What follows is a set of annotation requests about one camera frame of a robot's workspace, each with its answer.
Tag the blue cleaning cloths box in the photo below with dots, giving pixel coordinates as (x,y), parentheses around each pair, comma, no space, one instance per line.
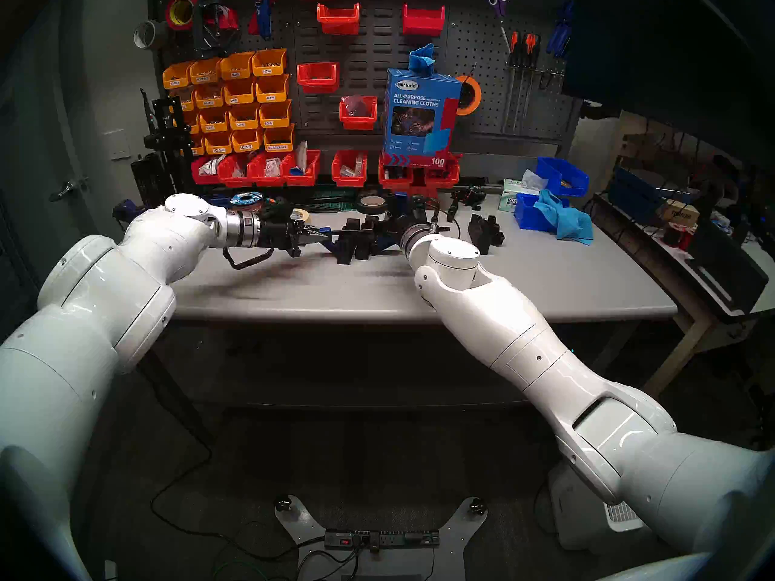
(418,120)

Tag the large blue plastic bin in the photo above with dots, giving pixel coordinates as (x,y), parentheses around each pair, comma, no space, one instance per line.
(566,180)

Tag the beige side desk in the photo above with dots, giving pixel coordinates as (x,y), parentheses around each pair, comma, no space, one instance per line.
(684,350)

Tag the yellow bin labelled M3X6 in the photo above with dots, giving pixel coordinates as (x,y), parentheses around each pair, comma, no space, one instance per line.
(269,69)

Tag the stack of red bins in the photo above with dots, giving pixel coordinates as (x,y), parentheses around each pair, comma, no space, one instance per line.
(418,192)

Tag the dark blue storage bin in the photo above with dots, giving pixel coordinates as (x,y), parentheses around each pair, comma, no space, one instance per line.
(633,189)

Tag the red bin with manual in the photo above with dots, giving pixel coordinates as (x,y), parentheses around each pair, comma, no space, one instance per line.
(303,179)

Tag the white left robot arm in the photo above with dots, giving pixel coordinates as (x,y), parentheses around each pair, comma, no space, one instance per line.
(91,307)

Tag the black 3D printed piece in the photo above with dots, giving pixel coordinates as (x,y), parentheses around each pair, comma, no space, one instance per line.
(345,247)
(365,242)

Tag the yellow bin labelled M4 HEX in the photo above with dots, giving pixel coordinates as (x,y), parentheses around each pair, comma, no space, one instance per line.
(279,144)

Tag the grey duct tape roll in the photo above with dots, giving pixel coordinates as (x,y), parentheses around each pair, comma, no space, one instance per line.
(148,35)

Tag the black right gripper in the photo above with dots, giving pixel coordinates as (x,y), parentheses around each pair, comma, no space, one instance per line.
(404,223)

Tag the red bin with screw pack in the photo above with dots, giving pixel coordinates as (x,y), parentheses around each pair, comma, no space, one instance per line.
(348,180)

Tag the blue and black bar clamp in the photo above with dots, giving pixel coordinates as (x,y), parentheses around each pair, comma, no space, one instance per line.
(327,239)

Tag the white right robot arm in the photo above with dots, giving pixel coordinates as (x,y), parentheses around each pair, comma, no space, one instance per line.
(502,331)

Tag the crumpled blue microfiber cloth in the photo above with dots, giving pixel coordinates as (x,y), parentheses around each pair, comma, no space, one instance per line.
(569,223)

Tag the yellow bin labelled M3-4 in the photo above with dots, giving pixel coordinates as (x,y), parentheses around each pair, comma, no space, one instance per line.
(272,94)

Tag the green cutting mat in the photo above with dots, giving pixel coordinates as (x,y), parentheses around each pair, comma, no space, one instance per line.
(348,201)

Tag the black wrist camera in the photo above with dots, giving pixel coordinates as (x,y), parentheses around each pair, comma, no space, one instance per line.
(418,207)
(277,209)

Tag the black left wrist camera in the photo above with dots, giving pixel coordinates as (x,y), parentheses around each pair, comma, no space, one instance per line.
(277,209)

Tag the dark pegboard wall panel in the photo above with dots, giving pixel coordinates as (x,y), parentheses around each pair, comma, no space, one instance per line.
(369,59)

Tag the black flat case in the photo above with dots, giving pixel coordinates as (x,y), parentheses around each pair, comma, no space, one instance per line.
(729,268)

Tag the beige masking tape roll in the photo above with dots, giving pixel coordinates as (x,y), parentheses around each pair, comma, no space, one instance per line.
(301,215)

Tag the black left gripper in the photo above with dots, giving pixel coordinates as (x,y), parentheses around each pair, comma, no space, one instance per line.
(278,235)

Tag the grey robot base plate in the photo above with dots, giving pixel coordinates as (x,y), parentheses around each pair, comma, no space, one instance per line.
(303,525)

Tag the black hanging clamp tool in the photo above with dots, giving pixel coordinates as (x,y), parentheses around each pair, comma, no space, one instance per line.
(212,38)

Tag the white vented robot base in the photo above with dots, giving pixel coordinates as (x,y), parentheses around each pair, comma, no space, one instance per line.
(575,519)

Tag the yellow bin labelled M2.5-5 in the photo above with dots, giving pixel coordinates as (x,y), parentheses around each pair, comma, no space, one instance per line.
(248,146)

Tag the small blue plastic bin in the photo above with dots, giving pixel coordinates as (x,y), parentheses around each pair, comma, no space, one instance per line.
(525,219)

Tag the black tape roll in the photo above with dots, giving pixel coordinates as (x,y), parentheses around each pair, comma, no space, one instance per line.
(372,207)

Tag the small cardboard box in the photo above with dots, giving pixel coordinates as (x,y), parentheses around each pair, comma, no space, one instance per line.
(679,213)

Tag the small black printed clip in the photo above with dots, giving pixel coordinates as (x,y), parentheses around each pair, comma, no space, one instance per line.
(453,209)

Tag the yellow bin labelled M3-8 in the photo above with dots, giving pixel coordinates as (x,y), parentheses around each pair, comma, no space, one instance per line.
(244,123)

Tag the white user manual leaflet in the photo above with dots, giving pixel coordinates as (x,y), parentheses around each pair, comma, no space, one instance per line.
(301,156)

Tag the orange tape spool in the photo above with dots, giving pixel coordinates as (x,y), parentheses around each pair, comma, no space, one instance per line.
(478,95)

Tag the red bin with red parts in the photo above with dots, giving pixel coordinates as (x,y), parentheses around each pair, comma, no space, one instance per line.
(442,179)

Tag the red wall bin with bag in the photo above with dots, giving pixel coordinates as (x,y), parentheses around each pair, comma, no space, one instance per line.
(358,123)

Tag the orange black screwdriver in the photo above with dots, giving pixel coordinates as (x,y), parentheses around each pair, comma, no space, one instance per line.
(513,41)
(531,42)

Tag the grey workbench frame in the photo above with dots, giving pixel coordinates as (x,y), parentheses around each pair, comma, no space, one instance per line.
(303,377)

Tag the black metal frame stand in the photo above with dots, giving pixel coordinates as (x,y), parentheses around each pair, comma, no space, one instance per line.
(163,141)

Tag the yellow bin labelled M3-6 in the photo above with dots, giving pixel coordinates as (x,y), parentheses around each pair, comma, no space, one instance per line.
(275,120)

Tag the Kimtech tissue box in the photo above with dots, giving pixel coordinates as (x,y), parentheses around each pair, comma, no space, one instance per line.
(507,198)

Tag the clear bag of parts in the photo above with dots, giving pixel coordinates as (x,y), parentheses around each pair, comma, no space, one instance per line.
(356,105)

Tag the white light switch plate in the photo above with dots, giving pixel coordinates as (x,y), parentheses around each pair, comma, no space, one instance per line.
(116,145)

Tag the blue bench vise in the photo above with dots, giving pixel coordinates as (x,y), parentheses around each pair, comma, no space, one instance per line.
(123,209)

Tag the red bin with small bags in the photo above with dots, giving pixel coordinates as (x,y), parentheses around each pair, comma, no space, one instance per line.
(265,179)

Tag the large black monitor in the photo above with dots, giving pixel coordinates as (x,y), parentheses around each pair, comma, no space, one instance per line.
(672,41)

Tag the black base knob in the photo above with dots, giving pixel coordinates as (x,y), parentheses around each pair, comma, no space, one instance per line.
(478,506)
(283,503)

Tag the black notched printed block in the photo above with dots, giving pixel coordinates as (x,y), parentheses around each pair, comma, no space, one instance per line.
(484,238)

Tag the yellow parts bin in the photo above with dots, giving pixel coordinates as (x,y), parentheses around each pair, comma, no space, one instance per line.
(177,82)
(218,149)
(237,73)
(205,77)
(214,126)
(240,98)
(210,102)

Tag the red and yellow tape roll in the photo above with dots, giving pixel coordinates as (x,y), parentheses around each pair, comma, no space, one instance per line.
(171,14)

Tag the blue spare clamp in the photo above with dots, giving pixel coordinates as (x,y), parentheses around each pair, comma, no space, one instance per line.
(219,198)

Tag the blue cloth tuft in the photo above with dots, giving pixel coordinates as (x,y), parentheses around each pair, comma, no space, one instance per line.
(422,59)

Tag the black power strip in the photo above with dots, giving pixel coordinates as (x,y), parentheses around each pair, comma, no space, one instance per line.
(381,538)

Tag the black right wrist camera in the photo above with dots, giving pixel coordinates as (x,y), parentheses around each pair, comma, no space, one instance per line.
(418,207)

